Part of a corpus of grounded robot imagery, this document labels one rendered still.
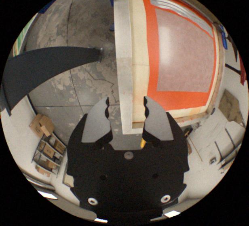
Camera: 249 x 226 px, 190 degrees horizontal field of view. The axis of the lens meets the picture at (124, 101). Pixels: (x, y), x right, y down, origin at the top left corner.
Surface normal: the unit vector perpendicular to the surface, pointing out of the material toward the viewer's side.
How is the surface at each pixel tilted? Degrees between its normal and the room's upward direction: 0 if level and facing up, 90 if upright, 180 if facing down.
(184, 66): 0
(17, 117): 90
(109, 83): 0
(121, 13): 0
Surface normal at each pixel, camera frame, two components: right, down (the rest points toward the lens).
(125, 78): 0.00, 0.53
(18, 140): 1.00, -0.04
